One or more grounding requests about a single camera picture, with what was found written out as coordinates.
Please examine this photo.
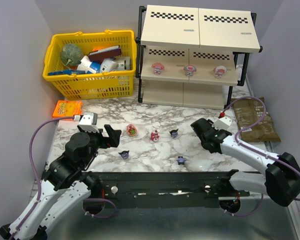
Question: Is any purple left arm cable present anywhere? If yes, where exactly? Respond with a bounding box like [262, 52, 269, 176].
[8, 116, 77, 240]

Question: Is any red bear cream toy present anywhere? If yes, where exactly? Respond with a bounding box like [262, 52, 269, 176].
[150, 130, 160, 142]

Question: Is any purple small figure toy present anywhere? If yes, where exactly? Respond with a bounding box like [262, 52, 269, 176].
[176, 156, 187, 165]

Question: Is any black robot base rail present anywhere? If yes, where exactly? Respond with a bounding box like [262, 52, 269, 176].
[91, 170, 249, 209]

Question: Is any white blue carton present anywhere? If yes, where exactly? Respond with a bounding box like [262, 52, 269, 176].
[77, 55, 101, 74]

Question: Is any black purple cat toy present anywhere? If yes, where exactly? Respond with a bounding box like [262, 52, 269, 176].
[169, 128, 179, 138]

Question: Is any white pink bunny toy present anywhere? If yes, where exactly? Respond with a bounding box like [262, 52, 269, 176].
[213, 65, 227, 79]

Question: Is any dark red book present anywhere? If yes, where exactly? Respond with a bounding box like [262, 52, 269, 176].
[88, 45, 122, 62]

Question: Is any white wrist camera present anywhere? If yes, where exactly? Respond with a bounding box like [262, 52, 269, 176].
[213, 112, 233, 130]
[73, 112, 99, 133]

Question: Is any orange snack box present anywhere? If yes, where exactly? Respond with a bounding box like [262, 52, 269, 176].
[52, 100, 83, 119]

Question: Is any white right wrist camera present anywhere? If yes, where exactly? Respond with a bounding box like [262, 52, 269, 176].
[213, 112, 233, 130]

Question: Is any pink round bunny toy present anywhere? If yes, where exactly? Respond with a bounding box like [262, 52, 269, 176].
[183, 64, 197, 77]

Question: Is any green round melon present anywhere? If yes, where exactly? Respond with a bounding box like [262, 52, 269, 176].
[59, 43, 84, 67]

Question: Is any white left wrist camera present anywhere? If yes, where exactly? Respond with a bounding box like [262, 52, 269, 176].
[73, 112, 99, 133]

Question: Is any pink bear strawberry toy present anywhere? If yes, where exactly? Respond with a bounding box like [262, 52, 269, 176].
[126, 124, 138, 137]

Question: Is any black purple-bow cat toy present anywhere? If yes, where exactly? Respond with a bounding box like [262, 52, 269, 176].
[118, 150, 130, 160]

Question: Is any blue flat package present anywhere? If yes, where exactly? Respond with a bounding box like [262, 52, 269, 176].
[48, 69, 86, 76]

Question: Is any yellow plastic shopping basket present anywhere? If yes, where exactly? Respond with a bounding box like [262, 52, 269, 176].
[42, 30, 137, 101]

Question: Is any beige three-tier shelf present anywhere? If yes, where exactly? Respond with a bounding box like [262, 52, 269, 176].
[135, 5, 263, 110]

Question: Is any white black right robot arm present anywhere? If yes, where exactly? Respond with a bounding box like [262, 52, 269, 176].
[190, 118, 300, 207]

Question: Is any pink blue-bow bunny toy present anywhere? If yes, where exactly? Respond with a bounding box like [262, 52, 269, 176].
[151, 62, 165, 75]

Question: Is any white small box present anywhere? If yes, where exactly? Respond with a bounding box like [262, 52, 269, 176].
[99, 58, 118, 73]

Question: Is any white cylindrical can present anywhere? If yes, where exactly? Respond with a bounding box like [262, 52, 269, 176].
[115, 56, 131, 71]

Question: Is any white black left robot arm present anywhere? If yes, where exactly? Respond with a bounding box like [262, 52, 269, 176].
[0, 124, 122, 240]

